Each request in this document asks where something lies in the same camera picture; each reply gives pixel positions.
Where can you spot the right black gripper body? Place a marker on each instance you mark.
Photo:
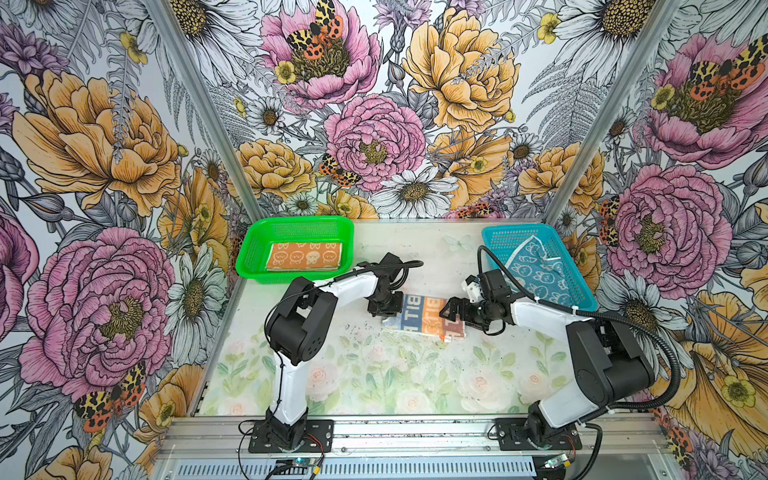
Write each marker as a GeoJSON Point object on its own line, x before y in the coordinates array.
{"type": "Point", "coordinates": [477, 315]}

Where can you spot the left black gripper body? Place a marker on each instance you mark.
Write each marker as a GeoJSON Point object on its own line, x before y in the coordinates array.
{"type": "Point", "coordinates": [385, 304]}

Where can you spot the cream orange patterned towel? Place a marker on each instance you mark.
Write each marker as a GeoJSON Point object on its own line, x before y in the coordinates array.
{"type": "Point", "coordinates": [421, 315]}

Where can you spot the teal plastic basket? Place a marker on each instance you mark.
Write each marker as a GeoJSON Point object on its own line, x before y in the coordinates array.
{"type": "Point", "coordinates": [503, 239]}

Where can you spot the orange bunny towel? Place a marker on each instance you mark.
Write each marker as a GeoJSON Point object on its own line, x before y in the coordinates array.
{"type": "Point", "coordinates": [307, 256]}

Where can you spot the green plastic basket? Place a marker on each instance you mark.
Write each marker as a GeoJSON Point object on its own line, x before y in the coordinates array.
{"type": "Point", "coordinates": [251, 260]}

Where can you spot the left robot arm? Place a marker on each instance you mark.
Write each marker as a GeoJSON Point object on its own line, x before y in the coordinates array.
{"type": "Point", "coordinates": [297, 327]}

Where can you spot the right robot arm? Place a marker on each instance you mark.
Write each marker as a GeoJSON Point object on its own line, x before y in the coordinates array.
{"type": "Point", "coordinates": [607, 361]}

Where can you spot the white vented strip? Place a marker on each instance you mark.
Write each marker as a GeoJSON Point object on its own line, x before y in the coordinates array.
{"type": "Point", "coordinates": [364, 468]}

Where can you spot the green circuit board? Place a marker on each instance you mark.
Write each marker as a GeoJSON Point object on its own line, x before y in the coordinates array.
{"type": "Point", "coordinates": [306, 463]}

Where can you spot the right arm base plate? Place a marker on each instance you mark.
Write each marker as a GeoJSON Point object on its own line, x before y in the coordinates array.
{"type": "Point", "coordinates": [518, 434]}

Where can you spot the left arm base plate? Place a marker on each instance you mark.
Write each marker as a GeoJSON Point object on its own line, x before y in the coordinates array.
{"type": "Point", "coordinates": [307, 436]}

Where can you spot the aluminium front rail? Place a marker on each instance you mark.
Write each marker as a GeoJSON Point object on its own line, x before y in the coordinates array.
{"type": "Point", "coordinates": [211, 437]}

